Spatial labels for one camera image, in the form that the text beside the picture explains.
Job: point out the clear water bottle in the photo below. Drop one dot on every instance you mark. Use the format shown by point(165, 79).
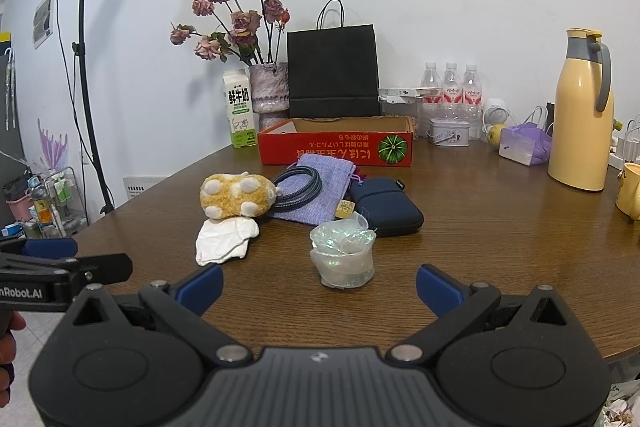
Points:
point(451, 82)
point(471, 84)
point(431, 82)

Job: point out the purple gift bag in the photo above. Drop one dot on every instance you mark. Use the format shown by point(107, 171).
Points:
point(525, 147)

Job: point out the small gold box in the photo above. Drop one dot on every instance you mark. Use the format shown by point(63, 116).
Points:
point(345, 209)

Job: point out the white round device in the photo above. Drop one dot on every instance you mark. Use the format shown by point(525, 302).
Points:
point(495, 112)

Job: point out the purple fuzzy vase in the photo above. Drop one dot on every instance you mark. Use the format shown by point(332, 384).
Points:
point(270, 89)

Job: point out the navy zip case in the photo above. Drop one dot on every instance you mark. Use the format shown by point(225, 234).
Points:
point(390, 212)

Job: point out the iridescent plastic wrap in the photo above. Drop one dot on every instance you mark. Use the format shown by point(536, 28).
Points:
point(342, 257)

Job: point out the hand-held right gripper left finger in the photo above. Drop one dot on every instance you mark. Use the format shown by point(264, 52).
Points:
point(200, 289)

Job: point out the pink basket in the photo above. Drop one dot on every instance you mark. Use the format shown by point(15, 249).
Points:
point(20, 207)

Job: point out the yellow plush toy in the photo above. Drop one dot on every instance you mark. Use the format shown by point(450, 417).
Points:
point(235, 197)

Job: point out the white tissue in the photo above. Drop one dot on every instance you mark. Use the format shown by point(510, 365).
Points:
point(222, 242)

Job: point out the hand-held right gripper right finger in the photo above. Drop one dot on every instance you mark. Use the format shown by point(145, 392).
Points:
point(437, 287)

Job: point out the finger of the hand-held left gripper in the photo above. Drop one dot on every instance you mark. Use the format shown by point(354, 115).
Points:
point(100, 267)
point(50, 247)

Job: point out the yellow thermos jug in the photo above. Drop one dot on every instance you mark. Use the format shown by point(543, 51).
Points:
point(575, 127)

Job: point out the wall poster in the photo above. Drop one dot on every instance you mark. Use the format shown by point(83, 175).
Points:
point(43, 19)

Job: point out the metal shelf cart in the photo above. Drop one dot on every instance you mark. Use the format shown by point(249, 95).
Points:
point(70, 187)

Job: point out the black paper bag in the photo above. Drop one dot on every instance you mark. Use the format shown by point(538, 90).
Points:
point(332, 67)

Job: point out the crumpled paper waste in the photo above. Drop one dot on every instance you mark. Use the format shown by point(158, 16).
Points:
point(625, 407)

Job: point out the green pear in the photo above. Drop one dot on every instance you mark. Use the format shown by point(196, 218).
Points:
point(495, 134)

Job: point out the red cardboard box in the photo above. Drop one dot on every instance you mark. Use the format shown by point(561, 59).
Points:
point(325, 152)

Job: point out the yellow mug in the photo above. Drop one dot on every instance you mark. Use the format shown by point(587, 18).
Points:
point(630, 192)

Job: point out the person's left hand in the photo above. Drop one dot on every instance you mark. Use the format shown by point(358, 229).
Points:
point(10, 347)

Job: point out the purple flower wall decal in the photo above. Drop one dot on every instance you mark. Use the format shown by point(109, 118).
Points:
point(50, 147)

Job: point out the white green milk carton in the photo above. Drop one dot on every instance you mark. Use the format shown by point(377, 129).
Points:
point(240, 117)

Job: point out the flat white box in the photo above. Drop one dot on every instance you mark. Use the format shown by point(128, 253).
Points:
point(400, 94)

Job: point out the dried pink roses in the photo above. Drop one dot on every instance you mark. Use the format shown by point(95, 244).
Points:
point(245, 24)

